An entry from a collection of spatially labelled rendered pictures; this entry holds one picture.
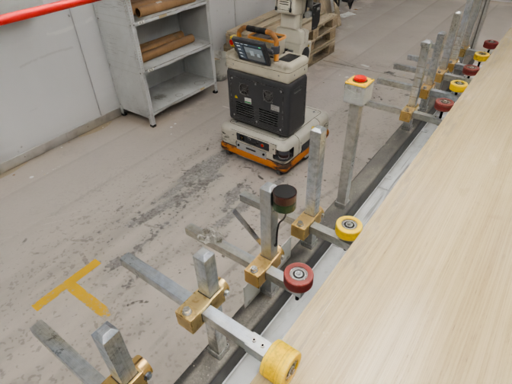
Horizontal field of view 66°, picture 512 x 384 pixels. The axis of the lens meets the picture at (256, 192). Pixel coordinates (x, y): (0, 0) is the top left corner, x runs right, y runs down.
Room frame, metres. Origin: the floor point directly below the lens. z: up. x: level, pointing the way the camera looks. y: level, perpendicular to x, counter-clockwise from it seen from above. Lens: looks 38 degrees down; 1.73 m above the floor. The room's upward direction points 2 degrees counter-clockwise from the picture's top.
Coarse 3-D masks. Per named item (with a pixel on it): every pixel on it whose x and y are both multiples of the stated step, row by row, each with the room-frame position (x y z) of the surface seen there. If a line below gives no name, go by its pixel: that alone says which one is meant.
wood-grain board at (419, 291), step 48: (480, 96) 1.71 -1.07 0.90; (432, 144) 1.30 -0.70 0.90; (480, 144) 1.29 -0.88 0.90; (432, 192) 1.01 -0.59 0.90; (480, 192) 1.00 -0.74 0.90; (384, 240) 0.79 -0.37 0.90; (432, 240) 0.79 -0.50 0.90; (480, 240) 0.78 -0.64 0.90; (336, 288) 0.63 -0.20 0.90; (384, 288) 0.63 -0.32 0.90; (432, 288) 0.62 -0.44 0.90; (480, 288) 0.62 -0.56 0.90; (288, 336) 0.50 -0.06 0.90; (336, 336) 0.50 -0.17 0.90; (384, 336) 0.49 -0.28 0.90; (432, 336) 0.49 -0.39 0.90; (480, 336) 0.48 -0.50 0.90
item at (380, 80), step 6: (378, 78) 2.09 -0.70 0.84; (384, 78) 2.08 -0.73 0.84; (384, 84) 2.07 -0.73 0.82; (390, 84) 2.05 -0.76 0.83; (396, 84) 2.03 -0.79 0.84; (402, 84) 2.01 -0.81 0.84; (408, 84) 2.00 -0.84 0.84; (408, 90) 1.98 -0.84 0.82; (432, 90) 1.92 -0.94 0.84; (438, 90) 1.91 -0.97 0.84; (438, 96) 1.89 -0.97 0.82; (444, 96) 1.87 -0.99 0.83; (450, 96) 1.85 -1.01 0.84; (456, 96) 1.84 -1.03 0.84
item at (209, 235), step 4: (208, 228) 0.89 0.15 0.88; (212, 228) 0.91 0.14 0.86; (204, 232) 0.89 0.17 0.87; (208, 232) 0.88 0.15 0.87; (212, 232) 0.88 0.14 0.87; (216, 232) 0.88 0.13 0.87; (220, 232) 0.88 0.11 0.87; (200, 236) 0.86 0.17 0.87; (204, 236) 0.86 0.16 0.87; (208, 236) 0.87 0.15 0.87; (212, 236) 0.86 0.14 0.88; (216, 236) 0.87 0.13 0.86; (220, 236) 0.86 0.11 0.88; (200, 240) 0.85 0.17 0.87; (204, 240) 0.85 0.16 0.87; (208, 240) 0.85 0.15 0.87; (212, 240) 0.85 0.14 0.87; (216, 240) 0.85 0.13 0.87; (220, 240) 0.85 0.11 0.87
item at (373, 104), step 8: (368, 104) 1.86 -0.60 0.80; (376, 104) 1.83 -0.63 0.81; (384, 104) 1.81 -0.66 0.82; (392, 104) 1.81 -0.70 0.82; (392, 112) 1.78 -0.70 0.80; (400, 112) 1.76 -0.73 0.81; (416, 112) 1.72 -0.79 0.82; (424, 120) 1.68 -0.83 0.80; (432, 120) 1.66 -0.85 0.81; (440, 120) 1.64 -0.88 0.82
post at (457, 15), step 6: (456, 12) 2.17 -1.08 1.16; (456, 18) 2.16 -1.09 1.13; (456, 24) 2.16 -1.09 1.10; (450, 30) 2.17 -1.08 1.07; (456, 30) 2.16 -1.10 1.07; (450, 36) 2.16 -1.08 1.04; (450, 42) 2.16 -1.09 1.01; (444, 48) 2.17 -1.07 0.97; (450, 48) 2.15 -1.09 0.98; (444, 54) 2.17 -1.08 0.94; (450, 54) 2.17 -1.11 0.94; (444, 60) 2.16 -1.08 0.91; (444, 66) 2.16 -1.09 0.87; (438, 84) 2.16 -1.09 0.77
